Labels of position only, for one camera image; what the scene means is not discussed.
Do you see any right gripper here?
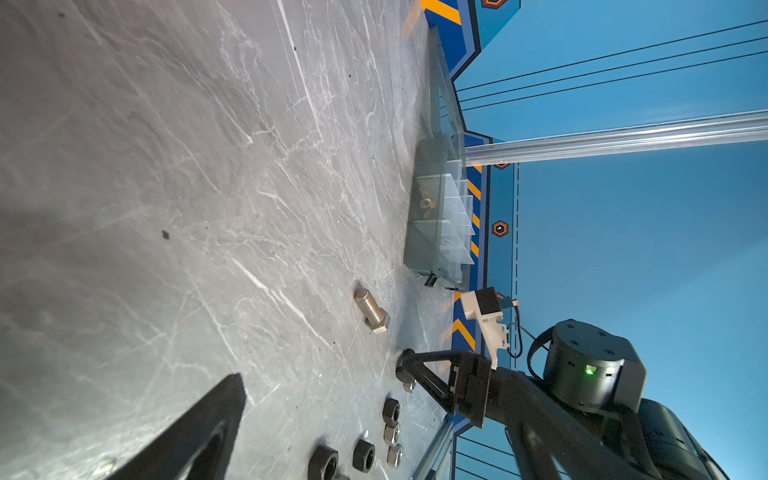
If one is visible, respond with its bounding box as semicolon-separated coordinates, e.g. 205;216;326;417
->
395;348;510;428

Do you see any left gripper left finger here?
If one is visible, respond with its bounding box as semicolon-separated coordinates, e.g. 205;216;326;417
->
110;373;246;479

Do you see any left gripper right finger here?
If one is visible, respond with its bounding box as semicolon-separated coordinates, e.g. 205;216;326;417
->
491;369;657;479

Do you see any brass wing nut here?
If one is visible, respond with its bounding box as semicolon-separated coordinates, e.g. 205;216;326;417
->
419;186;436;220

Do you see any black hex bolt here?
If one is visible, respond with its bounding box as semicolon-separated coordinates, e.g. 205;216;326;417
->
396;366;416;393

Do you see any black hex nut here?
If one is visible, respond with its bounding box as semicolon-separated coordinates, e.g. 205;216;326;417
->
382;397;400;427
352;439;376;473
307;445;339;480

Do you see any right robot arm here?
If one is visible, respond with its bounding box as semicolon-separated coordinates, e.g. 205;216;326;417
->
396;319;727;479

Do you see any silver hex bolt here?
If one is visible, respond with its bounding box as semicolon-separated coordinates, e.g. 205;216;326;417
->
354;288;390;334

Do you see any silver hex nut lower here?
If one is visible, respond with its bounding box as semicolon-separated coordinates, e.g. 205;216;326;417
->
383;423;400;446

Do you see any silver hex nut lowest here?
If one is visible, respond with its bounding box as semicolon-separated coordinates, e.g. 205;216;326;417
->
386;443;403;469

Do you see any clear plastic organizer box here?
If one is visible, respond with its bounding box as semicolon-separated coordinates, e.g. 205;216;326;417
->
404;28;475;291

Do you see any front aluminium rail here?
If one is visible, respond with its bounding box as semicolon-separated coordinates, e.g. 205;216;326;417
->
410;416;454;480

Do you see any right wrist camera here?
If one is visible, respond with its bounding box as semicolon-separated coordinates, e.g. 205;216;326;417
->
460;287;519;370

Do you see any right aluminium frame post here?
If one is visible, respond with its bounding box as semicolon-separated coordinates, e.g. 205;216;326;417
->
465;110;767;166

